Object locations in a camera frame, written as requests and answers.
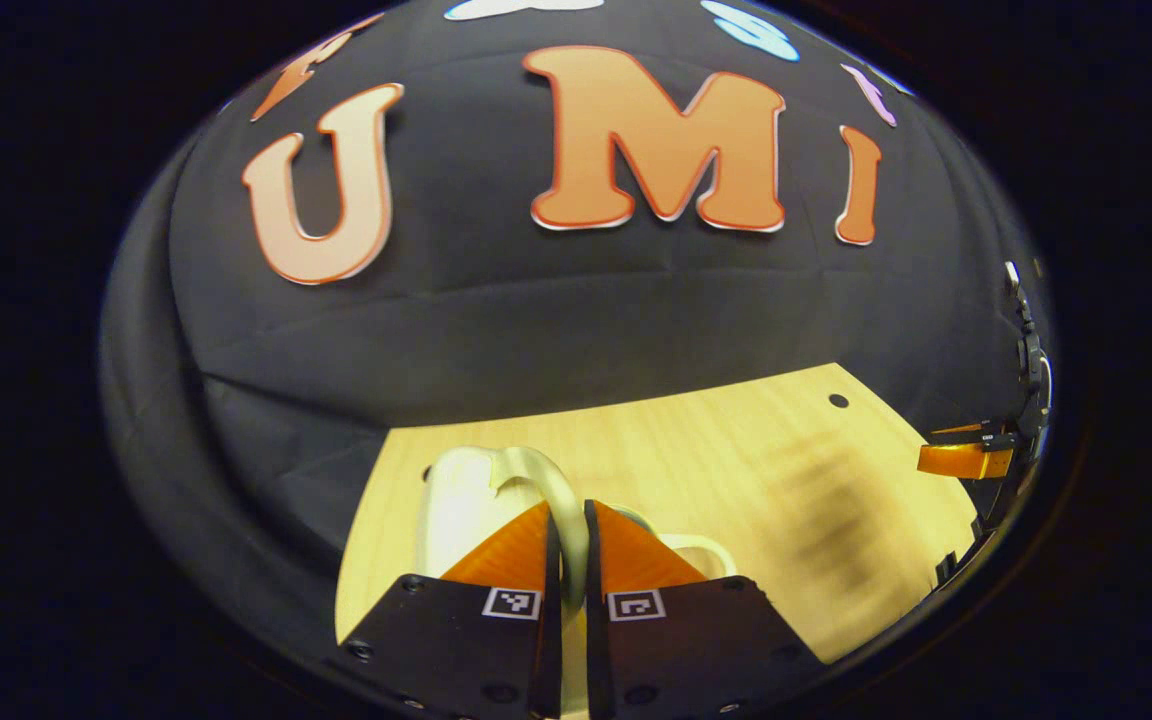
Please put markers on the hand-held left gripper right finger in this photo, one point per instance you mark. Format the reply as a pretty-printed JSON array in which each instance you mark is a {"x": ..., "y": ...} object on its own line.
[{"x": 596, "y": 610}]

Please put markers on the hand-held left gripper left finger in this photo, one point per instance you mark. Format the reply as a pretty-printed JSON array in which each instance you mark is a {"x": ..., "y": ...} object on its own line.
[{"x": 551, "y": 610}]

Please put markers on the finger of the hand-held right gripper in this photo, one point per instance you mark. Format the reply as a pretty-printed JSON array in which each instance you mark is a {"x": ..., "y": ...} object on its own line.
[
  {"x": 981, "y": 434},
  {"x": 961, "y": 462}
]

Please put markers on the cream suitcase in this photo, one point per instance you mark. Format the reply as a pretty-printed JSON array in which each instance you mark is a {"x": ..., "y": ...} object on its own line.
[{"x": 461, "y": 510}]

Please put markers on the black backdrop cloth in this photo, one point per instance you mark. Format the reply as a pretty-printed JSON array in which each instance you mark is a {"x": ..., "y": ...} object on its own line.
[{"x": 586, "y": 320}]

